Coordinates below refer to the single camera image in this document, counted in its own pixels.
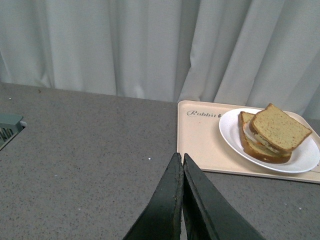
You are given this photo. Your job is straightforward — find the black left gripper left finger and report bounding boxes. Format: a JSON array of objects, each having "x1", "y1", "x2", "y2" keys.
[{"x1": 124, "y1": 152, "x2": 184, "y2": 240}]

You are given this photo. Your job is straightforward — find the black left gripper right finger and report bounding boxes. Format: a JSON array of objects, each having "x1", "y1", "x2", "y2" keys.
[{"x1": 183, "y1": 154, "x2": 264, "y2": 240}]

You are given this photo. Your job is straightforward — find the bread slice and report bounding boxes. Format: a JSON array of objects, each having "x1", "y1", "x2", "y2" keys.
[
  {"x1": 238, "y1": 111, "x2": 292, "y2": 164},
  {"x1": 249, "y1": 103, "x2": 312, "y2": 153}
]

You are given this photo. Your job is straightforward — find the white oval plate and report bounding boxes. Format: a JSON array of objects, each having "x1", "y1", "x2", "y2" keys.
[{"x1": 219, "y1": 108, "x2": 320, "y2": 174}]

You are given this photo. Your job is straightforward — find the beige rabbit tray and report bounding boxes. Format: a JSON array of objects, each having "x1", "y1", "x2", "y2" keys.
[{"x1": 177, "y1": 100, "x2": 320, "y2": 183}]

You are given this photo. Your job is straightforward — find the fried egg filling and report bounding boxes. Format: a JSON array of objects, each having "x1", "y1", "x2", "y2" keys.
[{"x1": 242, "y1": 121, "x2": 280, "y2": 154}]

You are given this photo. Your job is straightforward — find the grey pleated curtain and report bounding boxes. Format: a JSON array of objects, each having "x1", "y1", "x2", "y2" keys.
[{"x1": 0, "y1": 0, "x2": 320, "y2": 119}]

